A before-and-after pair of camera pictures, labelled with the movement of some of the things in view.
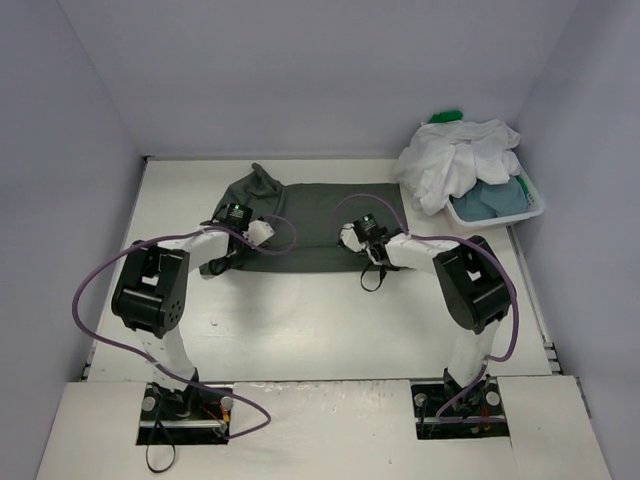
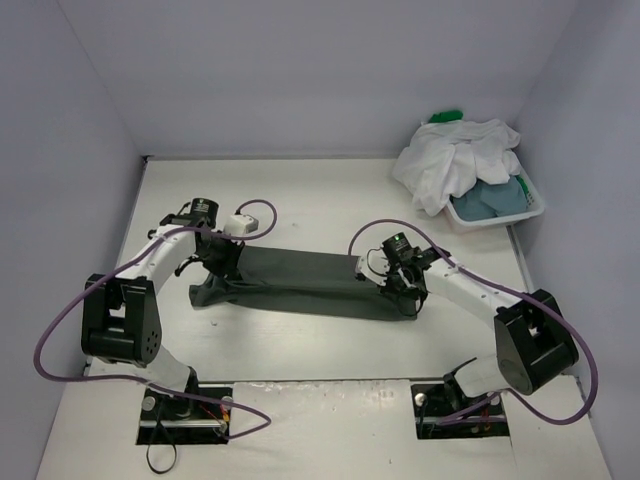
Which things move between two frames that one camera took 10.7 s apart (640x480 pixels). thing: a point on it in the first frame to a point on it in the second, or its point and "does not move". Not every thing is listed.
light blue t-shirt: (492, 200) does not move
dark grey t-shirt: (307, 219) to (299, 281)
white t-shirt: (446, 160) does not move
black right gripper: (373, 270) to (398, 285)
